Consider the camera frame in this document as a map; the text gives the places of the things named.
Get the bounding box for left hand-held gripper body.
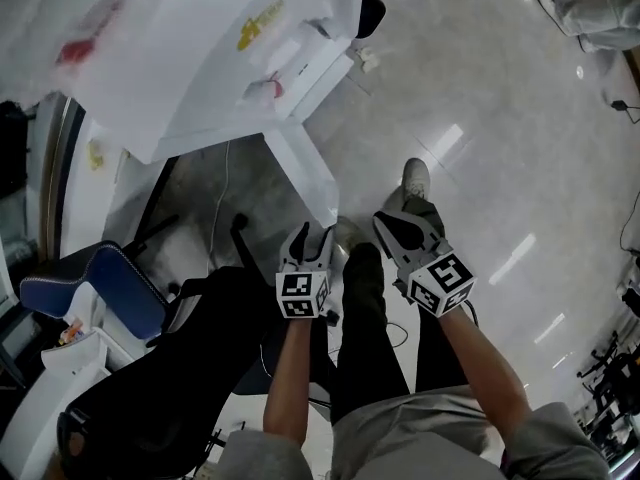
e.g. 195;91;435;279
275;260;335;320

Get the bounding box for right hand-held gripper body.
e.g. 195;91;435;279
393;237;478;319

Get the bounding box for person's right forearm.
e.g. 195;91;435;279
438;305;535;445

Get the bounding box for person's left forearm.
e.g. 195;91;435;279
262;315;327;445

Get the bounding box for person's right shoe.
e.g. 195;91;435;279
398;157;433;205

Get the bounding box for white table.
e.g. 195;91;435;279
82;52;351;229

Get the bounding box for person's right leg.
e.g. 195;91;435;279
387;195;474;395

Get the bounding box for person's leg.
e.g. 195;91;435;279
328;241;412;425
387;195;474;395

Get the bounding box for person's left leg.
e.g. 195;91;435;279
328;241;412;425

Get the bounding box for black mesh office chair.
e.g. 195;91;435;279
54;211;342;480

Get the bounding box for person's grey shirt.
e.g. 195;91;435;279
214;385;612;480

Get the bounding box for crumpled white paper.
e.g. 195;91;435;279
355;46;382;75

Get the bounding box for blue padded chair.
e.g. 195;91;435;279
19;240;169;342

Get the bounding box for black equipment stand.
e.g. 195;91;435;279
576;330;640;462

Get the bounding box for black power adapter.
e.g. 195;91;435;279
610;98;640;125

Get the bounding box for white cardboard box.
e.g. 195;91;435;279
40;331;112;385

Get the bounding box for dark framed window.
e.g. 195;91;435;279
0;95;86;264

